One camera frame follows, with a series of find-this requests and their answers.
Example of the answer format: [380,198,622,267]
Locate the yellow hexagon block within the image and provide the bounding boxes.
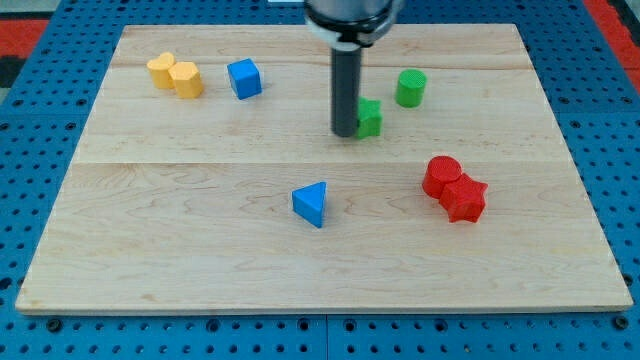
[169,62,204,99]

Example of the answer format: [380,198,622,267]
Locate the yellow heart block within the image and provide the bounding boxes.
[146,52,176,89]

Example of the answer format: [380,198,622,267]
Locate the green cylinder block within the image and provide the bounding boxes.
[395,69,427,108]

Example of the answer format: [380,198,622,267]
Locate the blue cube block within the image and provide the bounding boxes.
[227,58,262,100]

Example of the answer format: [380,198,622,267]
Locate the green star block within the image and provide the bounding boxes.
[356,97,383,139]

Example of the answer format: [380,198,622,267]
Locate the blue triangle block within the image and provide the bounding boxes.
[291,181,327,228]

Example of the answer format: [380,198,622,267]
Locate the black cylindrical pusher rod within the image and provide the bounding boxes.
[331,49,362,137]

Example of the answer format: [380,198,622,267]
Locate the light wooden board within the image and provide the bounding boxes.
[16,24,633,316]

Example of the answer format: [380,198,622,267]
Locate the red cylinder block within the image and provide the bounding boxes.
[422,155,462,199]

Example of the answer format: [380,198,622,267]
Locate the red star block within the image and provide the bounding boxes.
[439,173,489,223]

